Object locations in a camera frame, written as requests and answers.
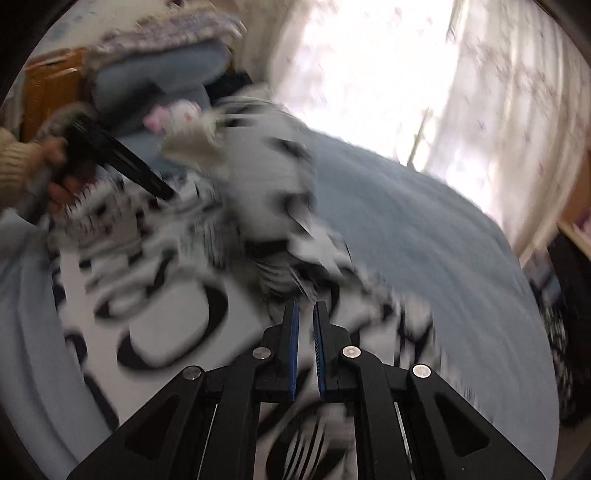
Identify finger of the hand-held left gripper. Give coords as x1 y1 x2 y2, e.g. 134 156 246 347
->
99 131 179 203

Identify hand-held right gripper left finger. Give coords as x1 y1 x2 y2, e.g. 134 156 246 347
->
67 299 301 480

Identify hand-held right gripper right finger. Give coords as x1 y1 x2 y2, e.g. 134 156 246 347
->
313 301 546 480

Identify black and white printed jacket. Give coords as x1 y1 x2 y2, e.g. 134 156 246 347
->
46 95 444 480

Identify person's left hand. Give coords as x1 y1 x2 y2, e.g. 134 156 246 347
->
39 138 93 210

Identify wooden headboard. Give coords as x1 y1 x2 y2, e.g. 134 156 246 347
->
21 48 88 145

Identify pink and white plush toy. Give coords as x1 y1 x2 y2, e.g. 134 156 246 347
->
143 99 204 136

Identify black fuzzy cloth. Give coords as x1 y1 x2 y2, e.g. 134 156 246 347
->
205 69 256 108

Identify floral blanket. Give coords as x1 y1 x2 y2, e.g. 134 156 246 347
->
95 9 247 57

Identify blue bed blanket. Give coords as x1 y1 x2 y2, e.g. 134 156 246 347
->
0 124 561 480

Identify floral curtain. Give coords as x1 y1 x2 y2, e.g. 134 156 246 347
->
425 0 591 261
245 0 326 132

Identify black and white patterned cloth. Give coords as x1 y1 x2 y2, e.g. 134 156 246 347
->
538 295 579 418

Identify black bag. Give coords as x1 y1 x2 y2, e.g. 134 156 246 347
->
531 231 591 428

